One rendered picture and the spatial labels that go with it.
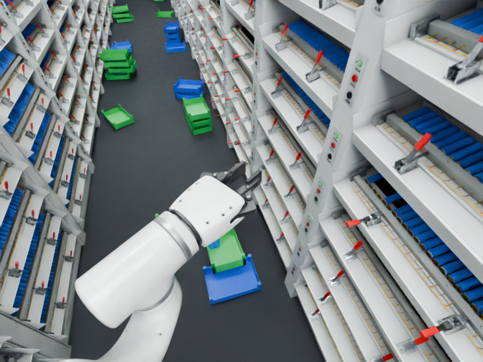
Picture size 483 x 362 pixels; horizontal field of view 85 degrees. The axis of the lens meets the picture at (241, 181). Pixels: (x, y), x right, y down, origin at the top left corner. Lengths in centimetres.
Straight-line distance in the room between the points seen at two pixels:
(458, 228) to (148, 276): 53
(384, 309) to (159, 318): 66
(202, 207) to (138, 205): 172
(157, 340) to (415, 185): 55
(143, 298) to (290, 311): 131
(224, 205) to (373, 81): 44
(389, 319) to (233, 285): 98
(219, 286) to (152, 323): 124
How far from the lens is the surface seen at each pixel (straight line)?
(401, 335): 92
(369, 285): 94
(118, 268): 40
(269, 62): 135
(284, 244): 163
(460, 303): 74
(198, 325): 164
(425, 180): 66
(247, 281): 170
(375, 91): 71
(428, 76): 58
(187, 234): 41
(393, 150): 70
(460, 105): 55
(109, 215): 216
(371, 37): 69
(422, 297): 75
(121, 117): 314
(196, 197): 45
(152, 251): 40
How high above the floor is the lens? 157
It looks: 47 degrees down
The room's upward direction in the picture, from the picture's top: straight up
